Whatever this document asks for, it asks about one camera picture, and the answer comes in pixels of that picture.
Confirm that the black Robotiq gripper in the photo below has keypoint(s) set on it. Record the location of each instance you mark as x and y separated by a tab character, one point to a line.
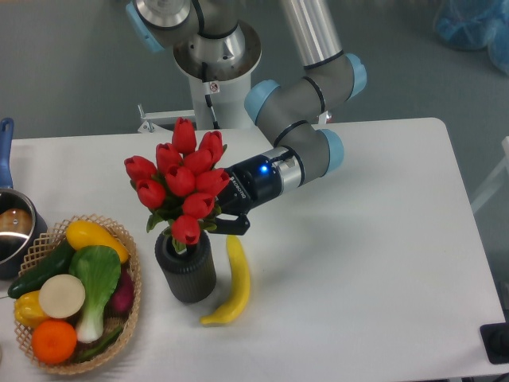
252	182

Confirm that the red tulip bouquet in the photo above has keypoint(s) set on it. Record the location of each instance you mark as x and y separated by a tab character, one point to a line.
181	186

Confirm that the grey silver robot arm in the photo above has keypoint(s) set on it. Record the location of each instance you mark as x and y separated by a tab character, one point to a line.
284	115

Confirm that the dark grey ribbed vase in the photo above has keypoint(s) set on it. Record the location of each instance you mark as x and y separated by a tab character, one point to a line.
191	275

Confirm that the yellow plastic banana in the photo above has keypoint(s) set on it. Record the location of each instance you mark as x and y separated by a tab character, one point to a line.
240	291

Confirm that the purple sweet potato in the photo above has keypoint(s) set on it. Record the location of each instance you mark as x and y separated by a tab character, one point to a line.
123	298

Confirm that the green bok choy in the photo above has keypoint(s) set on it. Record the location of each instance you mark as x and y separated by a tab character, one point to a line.
98	268

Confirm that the yellow squash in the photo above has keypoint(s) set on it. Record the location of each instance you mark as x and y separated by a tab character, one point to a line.
83	233

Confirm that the dark green cucumber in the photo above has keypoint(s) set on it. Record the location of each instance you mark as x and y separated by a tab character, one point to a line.
57	262

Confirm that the cream round radish slice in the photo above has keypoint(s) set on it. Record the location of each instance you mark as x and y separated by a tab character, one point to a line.
62	296

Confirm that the green chili pepper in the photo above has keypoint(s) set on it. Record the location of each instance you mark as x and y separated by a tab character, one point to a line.
100	347

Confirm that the woven wicker basket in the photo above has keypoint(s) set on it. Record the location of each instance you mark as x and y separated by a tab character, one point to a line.
42	246

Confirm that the blue saucepan with lid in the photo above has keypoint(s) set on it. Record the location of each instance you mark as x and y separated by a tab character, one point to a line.
21	223

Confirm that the orange fruit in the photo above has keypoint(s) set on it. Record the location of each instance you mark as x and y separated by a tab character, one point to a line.
54	341

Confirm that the yellow bell pepper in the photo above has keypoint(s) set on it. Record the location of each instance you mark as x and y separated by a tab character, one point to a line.
28	311

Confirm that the black device at edge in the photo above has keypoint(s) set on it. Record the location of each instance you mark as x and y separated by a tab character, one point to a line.
495	339

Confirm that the blue plastic bag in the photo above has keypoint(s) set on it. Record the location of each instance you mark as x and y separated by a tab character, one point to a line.
473	26

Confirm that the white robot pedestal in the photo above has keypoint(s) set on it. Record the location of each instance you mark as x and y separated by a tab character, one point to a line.
218	52

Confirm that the white metal frame right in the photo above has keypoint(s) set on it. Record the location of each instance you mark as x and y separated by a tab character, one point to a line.
492	183

